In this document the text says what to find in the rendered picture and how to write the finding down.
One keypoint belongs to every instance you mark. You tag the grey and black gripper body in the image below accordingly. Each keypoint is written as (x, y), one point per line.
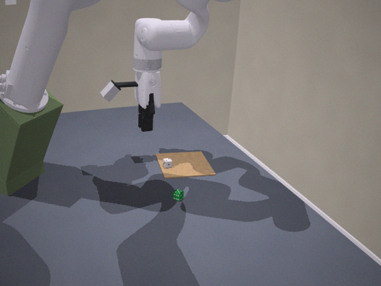
(143, 79)

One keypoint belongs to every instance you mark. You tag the white die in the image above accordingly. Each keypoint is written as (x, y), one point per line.
(167, 163)

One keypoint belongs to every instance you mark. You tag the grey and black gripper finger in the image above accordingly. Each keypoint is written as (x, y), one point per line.
(140, 116)
(147, 119)

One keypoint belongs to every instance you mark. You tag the tan mat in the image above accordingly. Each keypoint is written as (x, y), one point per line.
(185, 164)

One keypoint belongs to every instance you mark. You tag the green die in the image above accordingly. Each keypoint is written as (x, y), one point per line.
(178, 195)

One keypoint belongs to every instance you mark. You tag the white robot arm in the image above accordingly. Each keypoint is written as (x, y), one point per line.
(44, 32)

